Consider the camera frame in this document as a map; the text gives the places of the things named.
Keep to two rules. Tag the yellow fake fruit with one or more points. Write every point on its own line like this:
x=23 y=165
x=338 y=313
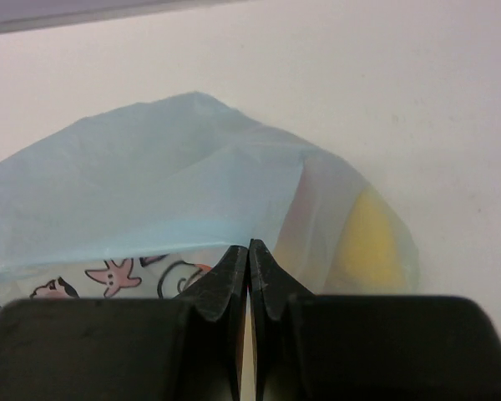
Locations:
x=367 y=256

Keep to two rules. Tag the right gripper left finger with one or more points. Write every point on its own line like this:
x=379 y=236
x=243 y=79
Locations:
x=149 y=328

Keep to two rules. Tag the blue translucent plastic bag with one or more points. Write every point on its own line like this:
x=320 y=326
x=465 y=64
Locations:
x=185 y=176

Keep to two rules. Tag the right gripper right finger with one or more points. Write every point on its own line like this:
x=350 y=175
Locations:
x=376 y=347

